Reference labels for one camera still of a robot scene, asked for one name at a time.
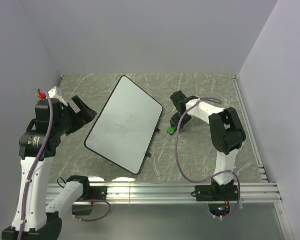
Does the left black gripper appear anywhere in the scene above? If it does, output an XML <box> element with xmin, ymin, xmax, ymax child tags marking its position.
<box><xmin>54</xmin><ymin>95</ymin><xmax>96</xmax><ymax>136</ymax></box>

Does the green whiteboard eraser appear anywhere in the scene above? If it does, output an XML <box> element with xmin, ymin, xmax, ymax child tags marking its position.
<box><xmin>167</xmin><ymin>126</ymin><xmax>176</xmax><ymax>135</ymax></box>

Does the white whiteboard black frame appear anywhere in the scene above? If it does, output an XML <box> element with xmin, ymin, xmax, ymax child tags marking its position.
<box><xmin>84</xmin><ymin>75</ymin><xmax>163</xmax><ymax>175</ymax></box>

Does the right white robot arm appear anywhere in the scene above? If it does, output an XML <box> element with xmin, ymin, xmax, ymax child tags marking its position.
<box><xmin>167</xmin><ymin>91</ymin><xmax>246</xmax><ymax>201</ymax></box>

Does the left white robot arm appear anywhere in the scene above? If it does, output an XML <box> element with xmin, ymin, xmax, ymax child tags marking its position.
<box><xmin>2</xmin><ymin>93</ymin><xmax>107</xmax><ymax>240</ymax></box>

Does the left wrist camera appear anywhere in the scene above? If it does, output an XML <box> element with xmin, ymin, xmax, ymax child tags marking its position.
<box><xmin>37</xmin><ymin>86</ymin><xmax>65</xmax><ymax>103</ymax></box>

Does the aluminium mounting rail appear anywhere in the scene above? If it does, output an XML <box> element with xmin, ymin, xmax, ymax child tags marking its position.
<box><xmin>46</xmin><ymin>181</ymin><xmax>283</xmax><ymax>204</ymax></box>

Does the right side aluminium rail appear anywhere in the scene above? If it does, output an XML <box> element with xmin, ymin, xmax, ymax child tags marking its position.
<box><xmin>231</xmin><ymin>74</ymin><xmax>269</xmax><ymax>183</ymax></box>

